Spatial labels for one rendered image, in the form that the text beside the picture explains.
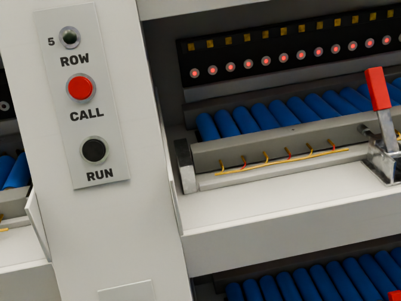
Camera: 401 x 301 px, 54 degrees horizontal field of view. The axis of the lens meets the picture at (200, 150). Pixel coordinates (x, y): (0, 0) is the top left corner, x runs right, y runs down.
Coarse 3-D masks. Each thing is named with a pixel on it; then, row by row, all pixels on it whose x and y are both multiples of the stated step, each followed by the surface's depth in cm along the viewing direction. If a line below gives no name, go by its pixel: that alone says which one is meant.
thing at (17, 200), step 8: (0, 192) 33; (8, 192) 33; (16, 192) 33; (24, 192) 33; (0, 200) 32; (8, 200) 32; (16, 200) 32; (24, 200) 32; (0, 208) 32; (8, 208) 32; (16, 208) 32; (0, 216) 32; (8, 216) 33; (16, 216) 33
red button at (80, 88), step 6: (78, 78) 26; (84, 78) 26; (72, 84) 26; (78, 84) 26; (84, 84) 26; (90, 84) 27; (72, 90) 26; (78, 90) 26; (84, 90) 26; (90, 90) 27; (72, 96) 27; (78, 96) 26; (84, 96) 27
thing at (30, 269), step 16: (0, 128) 43; (16, 128) 43; (32, 192) 28; (32, 208) 27; (32, 224) 27; (0, 240) 31; (16, 240) 31; (32, 240) 31; (0, 256) 30; (16, 256) 30; (32, 256) 29; (48, 256) 28; (0, 272) 28; (16, 272) 28; (32, 272) 29; (48, 272) 29; (0, 288) 29; (16, 288) 29; (32, 288) 29; (48, 288) 30
